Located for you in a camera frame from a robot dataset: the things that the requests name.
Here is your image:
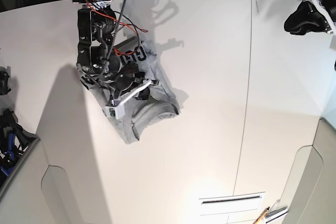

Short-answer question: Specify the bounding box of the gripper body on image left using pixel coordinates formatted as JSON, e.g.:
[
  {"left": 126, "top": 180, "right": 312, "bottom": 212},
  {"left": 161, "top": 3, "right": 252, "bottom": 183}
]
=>
[{"left": 106, "top": 62, "right": 159, "bottom": 106}]

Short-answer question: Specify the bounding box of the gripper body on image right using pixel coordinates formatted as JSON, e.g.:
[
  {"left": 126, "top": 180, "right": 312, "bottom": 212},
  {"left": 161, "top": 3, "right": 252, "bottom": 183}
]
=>
[{"left": 302, "top": 0, "right": 335, "bottom": 35}]

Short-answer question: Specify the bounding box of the grey T-shirt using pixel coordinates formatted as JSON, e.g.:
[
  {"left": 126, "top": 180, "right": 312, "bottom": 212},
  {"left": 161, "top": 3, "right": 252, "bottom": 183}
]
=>
[{"left": 79, "top": 42, "right": 180, "bottom": 144}]

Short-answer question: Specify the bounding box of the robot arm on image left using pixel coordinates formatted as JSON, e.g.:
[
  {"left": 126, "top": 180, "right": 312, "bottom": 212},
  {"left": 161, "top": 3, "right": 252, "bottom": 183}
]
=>
[{"left": 72, "top": 0, "right": 158, "bottom": 105}]

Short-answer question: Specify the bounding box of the black device at left edge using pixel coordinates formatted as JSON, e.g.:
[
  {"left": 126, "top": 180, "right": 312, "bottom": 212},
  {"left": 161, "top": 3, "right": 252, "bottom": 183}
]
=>
[{"left": 0, "top": 67, "right": 11, "bottom": 95}]

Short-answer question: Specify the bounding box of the black and blue clamp pile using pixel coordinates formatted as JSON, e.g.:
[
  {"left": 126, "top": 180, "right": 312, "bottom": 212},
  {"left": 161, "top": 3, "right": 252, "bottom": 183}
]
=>
[{"left": 1, "top": 109, "right": 38, "bottom": 186}]

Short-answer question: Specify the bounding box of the white slotted grommet plate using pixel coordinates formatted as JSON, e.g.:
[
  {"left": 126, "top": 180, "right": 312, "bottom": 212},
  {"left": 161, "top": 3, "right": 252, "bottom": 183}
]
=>
[{"left": 198, "top": 192, "right": 265, "bottom": 216}]

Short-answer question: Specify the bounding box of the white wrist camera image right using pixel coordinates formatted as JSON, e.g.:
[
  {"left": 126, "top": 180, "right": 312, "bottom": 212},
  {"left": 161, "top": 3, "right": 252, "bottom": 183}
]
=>
[{"left": 329, "top": 35, "right": 336, "bottom": 51}]

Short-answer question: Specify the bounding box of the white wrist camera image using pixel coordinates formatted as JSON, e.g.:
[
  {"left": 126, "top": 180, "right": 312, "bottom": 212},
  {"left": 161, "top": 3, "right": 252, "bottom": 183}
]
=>
[
  {"left": 329, "top": 35, "right": 336, "bottom": 51},
  {"left": 104, "top": 103, "right": 125, "bottom": 120}
]

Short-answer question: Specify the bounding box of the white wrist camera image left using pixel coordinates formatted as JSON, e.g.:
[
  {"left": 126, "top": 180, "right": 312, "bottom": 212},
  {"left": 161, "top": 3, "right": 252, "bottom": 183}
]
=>
[{"left": 104, "top": 103, "right": 125, "bottom": 120}]

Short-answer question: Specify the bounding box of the wooden handled tool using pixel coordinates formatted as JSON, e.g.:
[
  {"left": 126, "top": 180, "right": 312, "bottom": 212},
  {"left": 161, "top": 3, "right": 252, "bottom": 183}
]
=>
[{"left": 253, "top": 207, "right": 270, "bottom": 224}]

